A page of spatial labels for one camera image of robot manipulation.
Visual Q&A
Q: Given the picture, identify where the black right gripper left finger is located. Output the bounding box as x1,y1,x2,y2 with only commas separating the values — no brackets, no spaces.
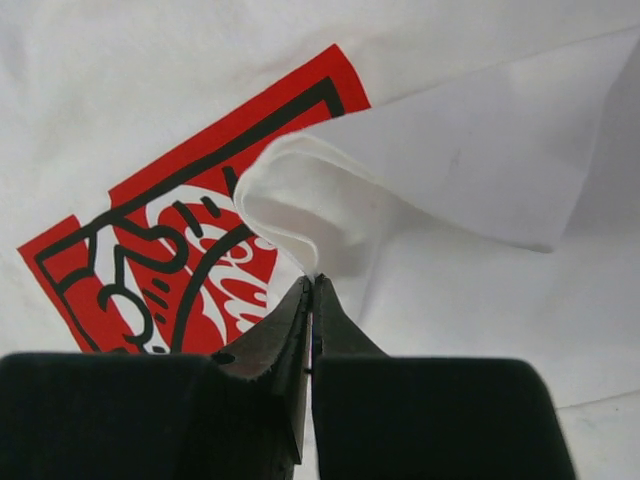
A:
1,278,311,479

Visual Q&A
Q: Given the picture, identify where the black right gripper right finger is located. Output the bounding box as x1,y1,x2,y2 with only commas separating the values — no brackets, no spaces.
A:
311,275,576,479

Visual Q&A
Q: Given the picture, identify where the white t-shirt red print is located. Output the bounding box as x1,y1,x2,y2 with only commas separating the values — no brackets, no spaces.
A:
1,1,639,479

